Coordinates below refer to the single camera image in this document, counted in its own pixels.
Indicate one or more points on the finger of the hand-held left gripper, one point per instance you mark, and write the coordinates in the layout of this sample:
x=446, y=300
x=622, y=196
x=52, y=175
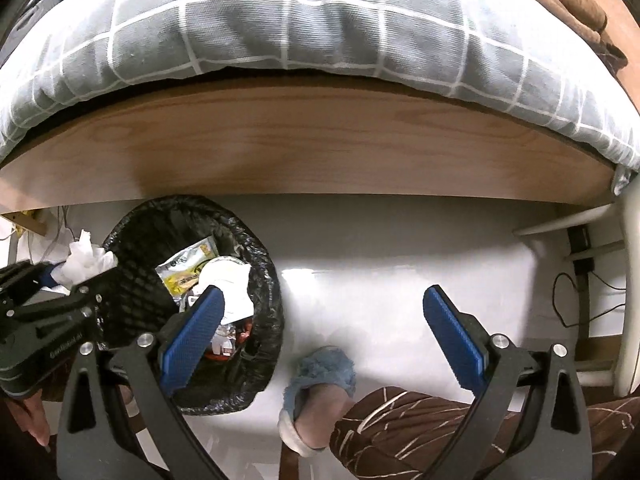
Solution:
x=90, y=292
x=30, y=280

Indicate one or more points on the trash bin with black bag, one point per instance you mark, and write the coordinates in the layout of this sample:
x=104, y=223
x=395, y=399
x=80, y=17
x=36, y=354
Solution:
x=140, y=240

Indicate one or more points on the person's left hand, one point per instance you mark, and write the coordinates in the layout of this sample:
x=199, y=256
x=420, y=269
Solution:
x=30, y=417

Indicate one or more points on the white tissue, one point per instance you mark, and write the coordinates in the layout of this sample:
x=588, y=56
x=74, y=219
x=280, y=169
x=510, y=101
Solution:
x=85, y=260

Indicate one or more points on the blue fuzzy slipper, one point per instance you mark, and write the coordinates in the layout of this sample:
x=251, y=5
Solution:
x=320, y=365

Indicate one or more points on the person's leg in brown pajama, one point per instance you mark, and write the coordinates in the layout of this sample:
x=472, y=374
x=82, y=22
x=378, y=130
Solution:
x=400, y=430

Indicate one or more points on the black power adapter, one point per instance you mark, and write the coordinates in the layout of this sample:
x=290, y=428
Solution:
x=580, y=240

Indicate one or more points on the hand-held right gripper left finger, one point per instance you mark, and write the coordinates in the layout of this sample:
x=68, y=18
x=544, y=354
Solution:
x=192, y=340

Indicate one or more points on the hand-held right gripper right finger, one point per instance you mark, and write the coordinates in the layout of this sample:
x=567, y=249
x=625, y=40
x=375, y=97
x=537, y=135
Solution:
x=452, y=335

